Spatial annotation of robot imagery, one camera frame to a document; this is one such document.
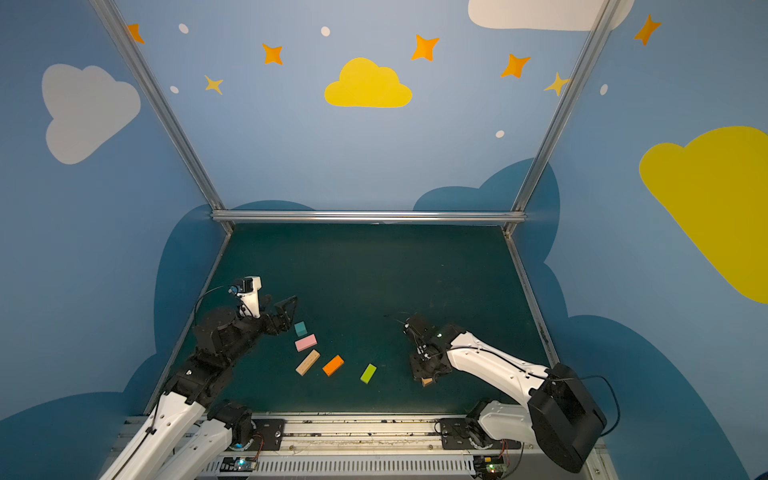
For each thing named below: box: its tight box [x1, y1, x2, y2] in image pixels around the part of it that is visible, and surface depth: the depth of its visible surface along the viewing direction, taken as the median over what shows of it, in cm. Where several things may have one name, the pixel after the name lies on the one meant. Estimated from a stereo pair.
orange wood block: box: [322, 354, 345, 377], surface depth 87 cm
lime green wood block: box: [360, 363, 377, 384], surface depth 86 cm
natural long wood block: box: [295, 349, 321, 376], surface depth 88 cm
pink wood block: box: [294, 334, 318, 352], surface depth 92 cm
